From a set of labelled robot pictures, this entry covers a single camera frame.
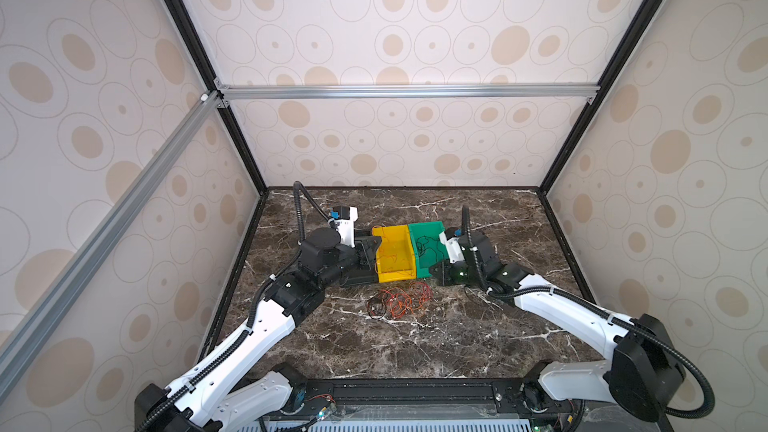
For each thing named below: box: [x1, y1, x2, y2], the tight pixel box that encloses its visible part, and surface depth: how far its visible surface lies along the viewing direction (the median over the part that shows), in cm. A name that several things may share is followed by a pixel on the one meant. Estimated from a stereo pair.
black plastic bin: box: [337, 236, 382, 287], surface depth 63 cm
